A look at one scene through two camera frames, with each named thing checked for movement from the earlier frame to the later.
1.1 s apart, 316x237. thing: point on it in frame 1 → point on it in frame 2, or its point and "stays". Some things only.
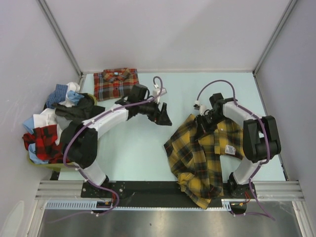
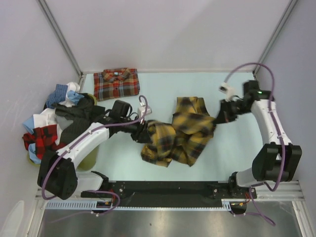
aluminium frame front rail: [267, 190] stays
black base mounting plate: [160, 194] stays
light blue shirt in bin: [74, 97] stays
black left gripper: [160, 117] → [140, 135]
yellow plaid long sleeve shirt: [197, 162] → [192, 127]
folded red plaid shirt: [114, 83] stays
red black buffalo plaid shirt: [47, 149] stays
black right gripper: [202, 128] → [224, 115]
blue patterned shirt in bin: [58, 96] stays
